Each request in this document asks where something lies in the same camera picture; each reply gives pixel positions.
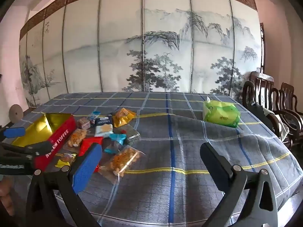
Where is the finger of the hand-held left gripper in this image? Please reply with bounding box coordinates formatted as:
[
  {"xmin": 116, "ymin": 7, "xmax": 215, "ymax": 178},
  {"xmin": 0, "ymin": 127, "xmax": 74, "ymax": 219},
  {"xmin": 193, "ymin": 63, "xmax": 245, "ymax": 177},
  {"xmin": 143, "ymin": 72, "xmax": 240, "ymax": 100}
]
[
  {"xmin": 0, "ymin": 126, "xmax": 26, "ymax": 143},
  {"xmin": 0, "ymin": 141, "xmax": 54, "ymax": 162}
]

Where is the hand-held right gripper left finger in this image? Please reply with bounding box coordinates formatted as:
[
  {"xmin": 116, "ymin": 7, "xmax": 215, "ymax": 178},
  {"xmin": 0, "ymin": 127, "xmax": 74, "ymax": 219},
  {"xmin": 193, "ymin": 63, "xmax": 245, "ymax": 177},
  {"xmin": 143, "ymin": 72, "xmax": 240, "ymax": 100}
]
[{"xmin": 26, "ymin": 143, "xmax": 103, "ymax": 227}]

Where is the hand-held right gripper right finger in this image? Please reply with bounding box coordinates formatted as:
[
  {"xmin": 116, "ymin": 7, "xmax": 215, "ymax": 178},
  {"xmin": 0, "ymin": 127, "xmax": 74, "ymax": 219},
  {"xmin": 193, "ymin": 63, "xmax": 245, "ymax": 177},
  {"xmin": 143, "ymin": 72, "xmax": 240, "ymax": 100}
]
[{"xmin": 200, "ymin": 142, "xmax": 278, "ymax": 227}]

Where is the red snack packet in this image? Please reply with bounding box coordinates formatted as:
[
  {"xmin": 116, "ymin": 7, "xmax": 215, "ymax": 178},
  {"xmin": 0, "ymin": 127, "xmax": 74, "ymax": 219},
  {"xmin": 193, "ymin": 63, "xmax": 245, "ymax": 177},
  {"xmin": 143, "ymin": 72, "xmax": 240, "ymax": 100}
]
[{"xmin": 78, "ymin": 138, "xmax": 104, "ymax": 158}]

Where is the yellow snack packet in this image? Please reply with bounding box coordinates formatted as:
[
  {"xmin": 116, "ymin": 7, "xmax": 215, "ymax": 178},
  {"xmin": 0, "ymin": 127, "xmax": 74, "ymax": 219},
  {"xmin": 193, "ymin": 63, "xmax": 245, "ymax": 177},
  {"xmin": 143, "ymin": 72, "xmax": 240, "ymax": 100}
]
[{"xmin": 55, "ymin": 152, "xmax": 77, "ymax": 168}]

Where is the red box with gold lining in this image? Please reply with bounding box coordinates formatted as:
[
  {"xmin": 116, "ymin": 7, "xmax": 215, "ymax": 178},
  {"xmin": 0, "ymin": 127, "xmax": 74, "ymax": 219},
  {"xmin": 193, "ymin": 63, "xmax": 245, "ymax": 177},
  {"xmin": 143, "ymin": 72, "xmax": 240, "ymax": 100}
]
[{"xmin": 11, "ymin": 113, "xmax": 77, "ymax": 171}]

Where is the small clear peanut packet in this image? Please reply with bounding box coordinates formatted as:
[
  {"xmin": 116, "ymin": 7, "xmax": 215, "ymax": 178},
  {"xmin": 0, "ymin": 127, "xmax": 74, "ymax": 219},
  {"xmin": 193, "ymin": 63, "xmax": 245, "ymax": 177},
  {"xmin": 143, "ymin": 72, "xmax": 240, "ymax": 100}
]
[{"xmin": 63, "ymin": 128, "xmax": 90, "ymax": 148}]

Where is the large clear peanut packet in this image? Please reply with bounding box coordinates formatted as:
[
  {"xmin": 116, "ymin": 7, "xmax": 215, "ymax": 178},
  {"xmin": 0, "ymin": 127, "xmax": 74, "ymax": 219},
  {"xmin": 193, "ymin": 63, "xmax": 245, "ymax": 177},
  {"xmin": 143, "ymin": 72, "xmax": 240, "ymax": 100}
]
[{"xmin": 98, "ymin": 145, "xmax": 145, "ymax": 182}]

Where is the cream snack packet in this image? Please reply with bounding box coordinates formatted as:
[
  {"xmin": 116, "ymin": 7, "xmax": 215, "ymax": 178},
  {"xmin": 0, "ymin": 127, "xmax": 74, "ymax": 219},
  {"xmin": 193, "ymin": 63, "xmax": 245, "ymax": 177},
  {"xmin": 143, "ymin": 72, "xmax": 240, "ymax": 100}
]
[{"xmin": 95, "ymin": 124, "xmax": 113, "ymax": 138}]

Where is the teal snack packet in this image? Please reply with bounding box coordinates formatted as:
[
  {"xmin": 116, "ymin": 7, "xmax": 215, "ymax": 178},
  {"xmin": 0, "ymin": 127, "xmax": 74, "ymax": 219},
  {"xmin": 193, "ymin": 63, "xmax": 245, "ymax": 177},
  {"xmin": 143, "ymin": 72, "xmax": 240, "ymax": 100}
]
[{"xmin": 104, "ymin": 133, "xmax": 127, "ymax": 155}]

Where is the person's left hand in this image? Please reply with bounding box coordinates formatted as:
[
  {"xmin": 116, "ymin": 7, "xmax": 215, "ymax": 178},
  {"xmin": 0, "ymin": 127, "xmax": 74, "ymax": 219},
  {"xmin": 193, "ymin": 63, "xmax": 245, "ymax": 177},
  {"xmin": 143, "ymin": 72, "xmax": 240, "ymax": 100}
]
[{"xmin": 0, "ymin": 177, "xmax": 15, "ymax": 216}]

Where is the round grey disc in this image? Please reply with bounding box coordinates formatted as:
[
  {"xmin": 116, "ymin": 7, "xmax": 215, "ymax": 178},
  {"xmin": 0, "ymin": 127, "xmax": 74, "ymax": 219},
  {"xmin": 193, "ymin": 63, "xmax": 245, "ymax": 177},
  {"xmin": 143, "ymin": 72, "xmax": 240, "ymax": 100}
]
[{"xmin": 9, "ymin": 104, "xmax": 23, "ymax": 123}]

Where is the blue plaid tablecloth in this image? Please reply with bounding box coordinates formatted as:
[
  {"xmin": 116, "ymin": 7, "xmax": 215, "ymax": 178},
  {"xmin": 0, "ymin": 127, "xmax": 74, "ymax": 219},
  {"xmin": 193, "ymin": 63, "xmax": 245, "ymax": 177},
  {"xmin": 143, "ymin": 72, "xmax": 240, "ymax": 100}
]
[{"xmin": 9, "ymin": 92, "xmax": 303, "ymax": 227}]

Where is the pink cube snack packet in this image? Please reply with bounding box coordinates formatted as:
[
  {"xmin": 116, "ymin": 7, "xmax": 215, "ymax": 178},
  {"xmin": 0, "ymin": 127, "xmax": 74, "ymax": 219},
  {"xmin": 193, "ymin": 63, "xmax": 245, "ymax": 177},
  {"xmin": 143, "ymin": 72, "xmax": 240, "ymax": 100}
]
[{"xmin": 76, "ymin": 117, "xmax": 91, "ymax": 129}]

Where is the dark seed bar packet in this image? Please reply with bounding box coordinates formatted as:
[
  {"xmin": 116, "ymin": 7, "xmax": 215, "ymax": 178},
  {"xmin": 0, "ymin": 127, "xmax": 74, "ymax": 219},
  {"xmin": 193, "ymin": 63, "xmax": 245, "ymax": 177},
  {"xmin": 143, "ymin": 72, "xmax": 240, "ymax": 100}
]
[{"xmin": 116, "ymin": 126, "xmax": 141, "ymax": 146}]

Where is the green tissue pack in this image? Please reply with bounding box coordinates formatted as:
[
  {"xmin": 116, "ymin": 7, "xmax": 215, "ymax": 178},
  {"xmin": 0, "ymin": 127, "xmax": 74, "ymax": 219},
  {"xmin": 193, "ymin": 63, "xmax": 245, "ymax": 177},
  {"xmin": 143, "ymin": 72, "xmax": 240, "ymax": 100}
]
[{"xmin": 202, "ymin": 97, "xmax": 241, "ymax": 128}]

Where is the orange snack packet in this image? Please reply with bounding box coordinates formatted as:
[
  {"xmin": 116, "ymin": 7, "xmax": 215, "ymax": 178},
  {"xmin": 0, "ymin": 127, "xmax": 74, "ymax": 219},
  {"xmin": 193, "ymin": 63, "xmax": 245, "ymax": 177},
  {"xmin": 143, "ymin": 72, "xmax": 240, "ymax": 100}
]
[{"xmin": 112, "ymin": 107, "xmax": 137, "ymax": 128}]

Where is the dark cloth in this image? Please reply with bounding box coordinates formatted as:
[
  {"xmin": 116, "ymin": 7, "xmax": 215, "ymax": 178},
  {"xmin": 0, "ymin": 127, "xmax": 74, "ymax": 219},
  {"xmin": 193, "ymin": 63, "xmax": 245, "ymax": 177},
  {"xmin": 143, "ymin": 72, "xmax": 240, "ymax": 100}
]
[{"xmin": 247, "ymin": 101, "xmax": 290, "ymax": 139}]

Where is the dark wooden armchair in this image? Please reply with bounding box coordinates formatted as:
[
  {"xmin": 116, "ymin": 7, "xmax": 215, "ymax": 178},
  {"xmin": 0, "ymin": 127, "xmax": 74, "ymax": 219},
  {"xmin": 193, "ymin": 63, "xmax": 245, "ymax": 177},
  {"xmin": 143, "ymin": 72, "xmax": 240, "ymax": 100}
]
[
  {"xmin": 279, "ymin": 82, "xmax": 303, "ymax": 134},
  {"xmin": 242, "ymin": 71, "xmax": 293, "ymax": 148}
]

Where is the painted folding screen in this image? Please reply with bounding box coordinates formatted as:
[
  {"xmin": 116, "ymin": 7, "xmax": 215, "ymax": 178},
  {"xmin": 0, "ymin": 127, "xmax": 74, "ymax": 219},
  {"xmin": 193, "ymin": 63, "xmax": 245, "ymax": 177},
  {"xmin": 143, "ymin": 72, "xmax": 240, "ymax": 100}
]
[{"xmin": 19, "ymin": 0, "xmax": 267, "ymax": 108}]

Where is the dark carved wooden frame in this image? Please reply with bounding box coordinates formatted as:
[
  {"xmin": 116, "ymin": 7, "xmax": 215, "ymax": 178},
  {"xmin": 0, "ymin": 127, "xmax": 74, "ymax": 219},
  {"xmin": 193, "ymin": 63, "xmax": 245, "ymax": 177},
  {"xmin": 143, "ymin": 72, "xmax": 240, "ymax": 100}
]
[{"xmin": 260, "ymin": 22, "xmax": 267, "ymax": 72}]

